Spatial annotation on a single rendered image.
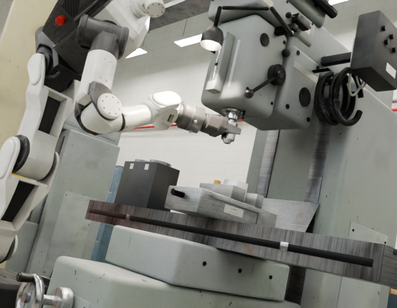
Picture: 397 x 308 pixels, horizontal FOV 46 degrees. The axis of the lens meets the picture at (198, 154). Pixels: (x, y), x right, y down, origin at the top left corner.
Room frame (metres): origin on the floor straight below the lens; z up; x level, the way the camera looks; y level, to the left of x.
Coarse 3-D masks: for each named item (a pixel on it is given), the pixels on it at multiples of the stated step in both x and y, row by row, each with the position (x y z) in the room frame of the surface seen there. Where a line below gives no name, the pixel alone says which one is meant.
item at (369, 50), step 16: (368, 16) 1.41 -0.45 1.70; (384, 16) 1.40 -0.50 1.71; (368, 32) 1.40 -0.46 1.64; (384, 32) 1.41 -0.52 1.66; (368, 48) 1.40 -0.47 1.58; (384, 48) 1.42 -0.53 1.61; (352, 64) 1.43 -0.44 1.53; (368, 64) 1.39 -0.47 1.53; (384, 64) 1.43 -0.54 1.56; (368, 80) 1.48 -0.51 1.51; (384, 80) 1.46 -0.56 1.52
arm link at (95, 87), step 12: (96, 60) 1.29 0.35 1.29; (108, 60) 1.30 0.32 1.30; (84, 72) 1.29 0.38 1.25; (96, 72) 1.27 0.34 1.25; (108, 72) 1.29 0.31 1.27; (84, 84) 1.26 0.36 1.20; (96, 84) 1.25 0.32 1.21; (108, 84) 1.29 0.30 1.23; (84, 96) 1.26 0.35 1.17; (96, 96) 1.24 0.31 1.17; (108, 96) 1.25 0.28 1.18; (84, 108) 1.34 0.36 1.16; (96, 108) 1.24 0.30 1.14; (108, 108) 1.25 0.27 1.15; (120, 108) 1.27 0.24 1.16
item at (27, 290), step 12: (24, 276) 1.15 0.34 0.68; (36, 276) 1.17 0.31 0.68; (24, 288) 1.20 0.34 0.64; (36, 288) 1.14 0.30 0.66; (60, 288) 1.22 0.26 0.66; (24, 300) 1.16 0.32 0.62; (36, 300) 1.13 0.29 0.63; (48, 300) 1.20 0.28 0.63; (60, 300) 1.21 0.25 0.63; (72, 300) 1.22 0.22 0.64
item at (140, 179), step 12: (132, 168) 1.84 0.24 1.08; (144, 168) 1.78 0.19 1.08; (156, 168) 1.73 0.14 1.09; (168, 168) 1.77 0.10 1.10; (120, 180) 1.89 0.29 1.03; (132, 180) 1.83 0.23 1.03; (144, 180) 1.77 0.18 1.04; (156, 180) 1.74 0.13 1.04; (168, 180) 1.78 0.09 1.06; (120, 192) 1.87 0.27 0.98; (132, 192) 1.81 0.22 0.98; (144, 192) 1.75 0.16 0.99; (156, 192) 1.75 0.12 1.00; (132, 204) 1.80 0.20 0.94; (144, 204) 1.74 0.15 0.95; (156, 204) 1.76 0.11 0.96
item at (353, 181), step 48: (288, 144) 1.80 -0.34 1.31; (336, 144) 1.63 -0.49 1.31; (384, 144) 1.77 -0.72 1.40; (288, 192) 1.76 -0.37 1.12; (336, 192) 1.61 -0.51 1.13; (384, 192) 1.81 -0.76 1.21; (384, 240) 1.84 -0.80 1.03; (288, 288) 1.70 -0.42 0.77; (336, 288) 1.65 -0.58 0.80; (384, 288) 1.89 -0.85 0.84
